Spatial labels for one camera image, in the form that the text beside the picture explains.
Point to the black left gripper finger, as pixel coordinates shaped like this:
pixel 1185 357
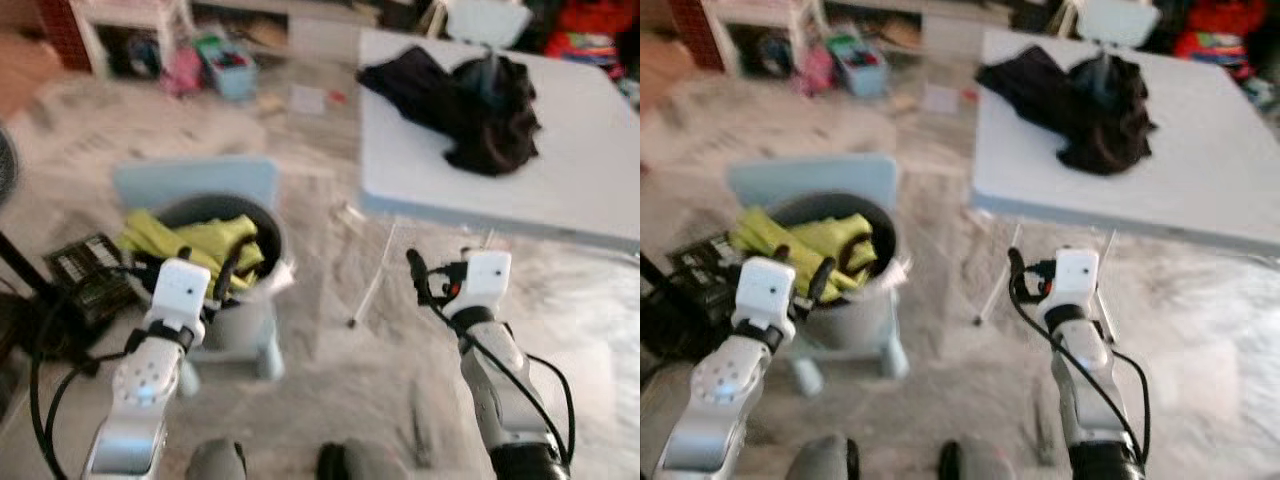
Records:
pixel 780 254
pixel 233 272
pixel 183 255
pixel 823 282

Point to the yellow-green garment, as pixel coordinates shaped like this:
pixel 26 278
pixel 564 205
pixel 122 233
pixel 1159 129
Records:
pixel 180 240
pixel 790 240

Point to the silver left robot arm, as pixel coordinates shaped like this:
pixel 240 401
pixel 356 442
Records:
pixel 140 385
pixel 725 385

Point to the grey laundry bucket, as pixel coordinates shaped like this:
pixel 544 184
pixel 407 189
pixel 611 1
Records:
pixel 865 325
pixel 255 320

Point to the white crumpled sheet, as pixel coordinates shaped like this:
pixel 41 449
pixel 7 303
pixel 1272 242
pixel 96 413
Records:
pixel 895 278
pixel 280 278

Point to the light blue child chair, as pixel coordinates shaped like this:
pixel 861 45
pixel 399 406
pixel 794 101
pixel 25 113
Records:
pixel 190 180
pixel 810 178

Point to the black box white lettering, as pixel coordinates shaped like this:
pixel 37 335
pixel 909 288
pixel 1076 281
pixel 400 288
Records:
pixel 705 280
pixel 90 280

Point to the dark jacket grey lining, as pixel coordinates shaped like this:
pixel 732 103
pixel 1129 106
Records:
pixel 500 130
pixel 1115 130

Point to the grey robot left leg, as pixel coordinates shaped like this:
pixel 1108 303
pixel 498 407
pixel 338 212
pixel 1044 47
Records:
pixel 215 462
pixel 825 460

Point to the grey robot leg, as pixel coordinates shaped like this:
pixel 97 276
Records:
pixel 825 460
pixel 975 462
pixel 215 462
pixel 360 462

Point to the white folding table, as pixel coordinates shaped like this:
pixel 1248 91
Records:
pixel 1220 150
pixel 590 150

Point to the black garment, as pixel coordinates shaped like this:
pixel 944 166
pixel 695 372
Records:
pixel 410 90
pixel 1030 88

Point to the pink bag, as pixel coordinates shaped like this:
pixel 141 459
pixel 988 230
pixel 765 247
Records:
pixel 182 72
pixel 815 72

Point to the white paper sheet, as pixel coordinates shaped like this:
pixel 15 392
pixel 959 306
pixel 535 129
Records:
pixel 940 99
pixel 308 100

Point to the blue toy bin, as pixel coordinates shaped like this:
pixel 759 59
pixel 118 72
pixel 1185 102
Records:
pixel 230 72
pixel 858 72

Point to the grey robot right leg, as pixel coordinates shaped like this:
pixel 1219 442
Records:
pixel 975 462
pixel 360 462

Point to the pale blue plastic chair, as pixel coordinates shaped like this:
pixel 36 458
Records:
pixel 1120 20
pixel 490 20

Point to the small white table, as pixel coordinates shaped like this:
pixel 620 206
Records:
pixel 755 15
pixel 130 15

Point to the red bag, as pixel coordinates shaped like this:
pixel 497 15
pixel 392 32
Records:
pixel 595 25
pixel 1225 25

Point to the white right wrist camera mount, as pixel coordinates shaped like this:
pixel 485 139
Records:
pixel 1075 282
pixel 487 283

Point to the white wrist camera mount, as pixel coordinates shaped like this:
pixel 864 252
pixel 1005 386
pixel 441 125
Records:
pixel 1075 282
pixel 765 295
pixel 487 283
pixel 182 295

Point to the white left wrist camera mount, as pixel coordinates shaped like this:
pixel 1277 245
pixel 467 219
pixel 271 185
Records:
pixel 765 295
pixel 182 295

